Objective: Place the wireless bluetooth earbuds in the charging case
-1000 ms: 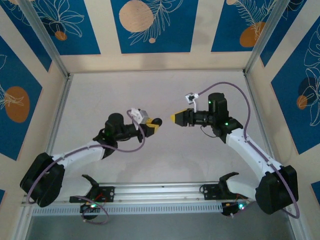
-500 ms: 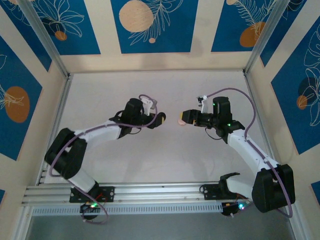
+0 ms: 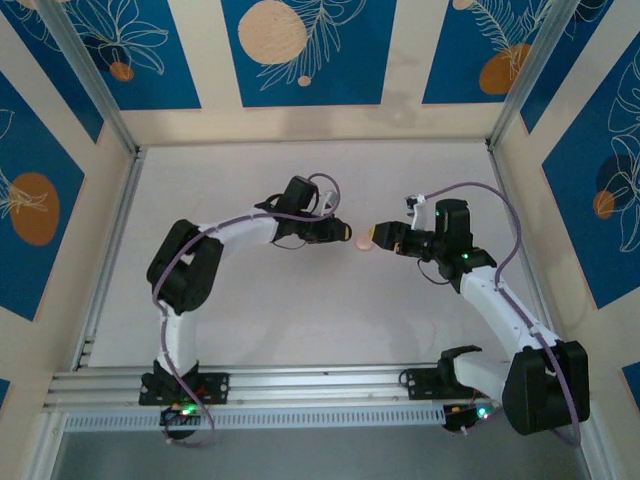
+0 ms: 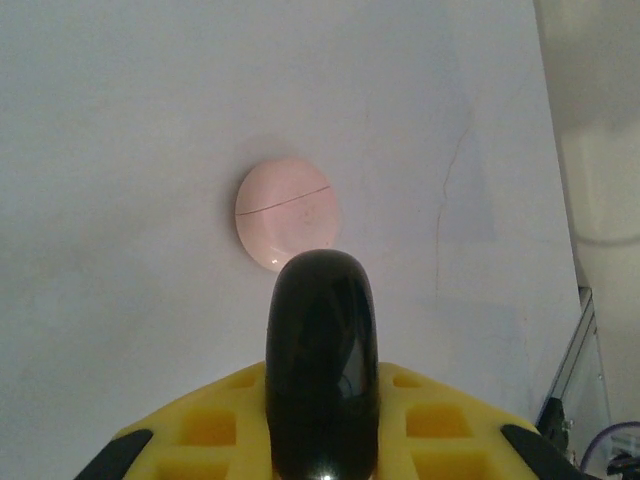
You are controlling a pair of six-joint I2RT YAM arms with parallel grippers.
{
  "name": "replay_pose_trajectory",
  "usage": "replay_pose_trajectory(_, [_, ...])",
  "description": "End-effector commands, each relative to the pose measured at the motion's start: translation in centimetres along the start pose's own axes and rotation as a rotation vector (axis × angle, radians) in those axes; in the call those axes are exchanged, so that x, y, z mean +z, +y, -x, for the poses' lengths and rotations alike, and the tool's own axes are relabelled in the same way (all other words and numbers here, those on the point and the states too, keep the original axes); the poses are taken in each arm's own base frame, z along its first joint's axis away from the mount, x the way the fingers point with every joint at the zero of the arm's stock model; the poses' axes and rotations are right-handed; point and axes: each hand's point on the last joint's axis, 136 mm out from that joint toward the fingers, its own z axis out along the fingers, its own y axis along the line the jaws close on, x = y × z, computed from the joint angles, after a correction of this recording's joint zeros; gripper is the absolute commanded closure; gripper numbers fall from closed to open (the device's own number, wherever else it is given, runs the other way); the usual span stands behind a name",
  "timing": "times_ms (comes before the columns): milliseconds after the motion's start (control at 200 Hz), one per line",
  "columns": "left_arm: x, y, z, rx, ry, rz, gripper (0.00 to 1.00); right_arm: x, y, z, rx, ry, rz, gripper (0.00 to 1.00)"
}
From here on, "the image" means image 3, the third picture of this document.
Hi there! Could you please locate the black controller board green light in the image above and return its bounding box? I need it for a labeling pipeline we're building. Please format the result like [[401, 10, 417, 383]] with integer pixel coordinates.
[[442, 399, 501, 437], [159, 404, 202, 442]]

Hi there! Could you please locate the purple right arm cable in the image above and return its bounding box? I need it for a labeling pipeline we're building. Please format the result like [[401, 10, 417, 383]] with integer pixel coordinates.
[[419, 182, 584, 448]]

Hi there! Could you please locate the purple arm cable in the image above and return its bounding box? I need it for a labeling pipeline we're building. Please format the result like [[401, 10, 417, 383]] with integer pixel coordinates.
[[151, 172, 342, 450], [419, 182, 584, 448]]

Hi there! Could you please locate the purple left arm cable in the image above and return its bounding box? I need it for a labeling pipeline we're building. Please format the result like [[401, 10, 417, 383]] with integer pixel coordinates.
[[151, 172, 342, 450]]

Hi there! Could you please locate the thin black right gripper wire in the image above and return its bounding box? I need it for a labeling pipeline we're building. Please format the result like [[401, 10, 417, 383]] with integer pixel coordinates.
[[416, 258, 454, 287]]

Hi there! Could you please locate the aluminium side frame rail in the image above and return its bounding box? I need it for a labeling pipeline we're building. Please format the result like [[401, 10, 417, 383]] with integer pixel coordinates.
[[24, 147, 149, 480], [487, 144, 609, 480]]

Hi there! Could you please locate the long aluminium base rail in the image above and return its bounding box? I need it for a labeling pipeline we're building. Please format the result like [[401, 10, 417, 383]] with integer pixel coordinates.
[[42, 363, 591, 410]]

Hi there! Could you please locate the aluminium frame post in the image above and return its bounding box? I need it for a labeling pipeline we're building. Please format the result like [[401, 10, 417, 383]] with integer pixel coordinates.
[[485, 0, 591, 151], [35, 0, 146, 157]]

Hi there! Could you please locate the grey slotted cable duct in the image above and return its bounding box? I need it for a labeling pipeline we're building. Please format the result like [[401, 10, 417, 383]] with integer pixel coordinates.
[[62, 405, 449, 433]]

